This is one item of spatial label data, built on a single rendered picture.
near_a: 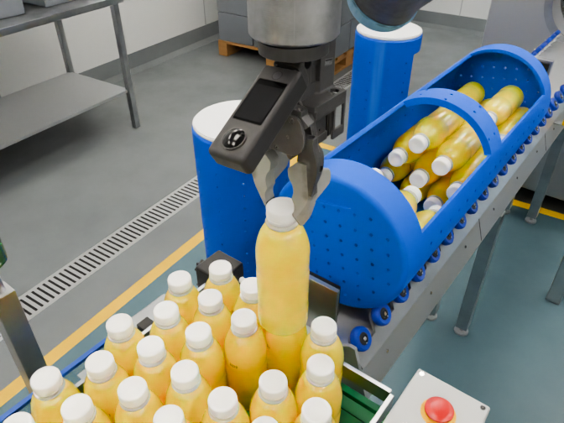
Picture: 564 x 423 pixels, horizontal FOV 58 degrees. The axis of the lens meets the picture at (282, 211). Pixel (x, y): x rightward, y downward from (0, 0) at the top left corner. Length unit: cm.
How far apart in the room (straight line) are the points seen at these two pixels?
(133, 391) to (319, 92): 45
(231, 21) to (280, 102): 457
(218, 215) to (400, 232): 79
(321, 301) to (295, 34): 57
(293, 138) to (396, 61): 176
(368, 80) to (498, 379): 132
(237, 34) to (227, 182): 368
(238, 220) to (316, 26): 108
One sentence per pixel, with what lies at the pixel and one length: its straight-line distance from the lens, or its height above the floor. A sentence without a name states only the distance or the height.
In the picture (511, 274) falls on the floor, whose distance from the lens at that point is 271.
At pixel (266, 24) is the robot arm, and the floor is 155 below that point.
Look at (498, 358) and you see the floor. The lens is 231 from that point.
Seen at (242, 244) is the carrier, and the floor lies 69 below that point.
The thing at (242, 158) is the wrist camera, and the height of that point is 145.
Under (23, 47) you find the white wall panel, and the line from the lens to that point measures 433.
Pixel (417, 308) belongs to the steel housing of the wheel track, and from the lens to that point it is 114.
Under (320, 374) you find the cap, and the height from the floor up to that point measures 110.
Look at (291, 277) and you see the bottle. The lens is 64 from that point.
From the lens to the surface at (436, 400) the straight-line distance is 72.
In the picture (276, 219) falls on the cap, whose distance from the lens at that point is 60.
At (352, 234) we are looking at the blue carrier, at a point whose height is 113.
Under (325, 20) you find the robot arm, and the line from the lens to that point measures 49.
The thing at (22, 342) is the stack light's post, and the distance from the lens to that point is 101.
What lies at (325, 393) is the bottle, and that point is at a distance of 76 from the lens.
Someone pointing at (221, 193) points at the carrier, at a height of 87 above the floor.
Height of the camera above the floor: 169
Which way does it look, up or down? 36 degrees down
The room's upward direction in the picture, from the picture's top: straight up
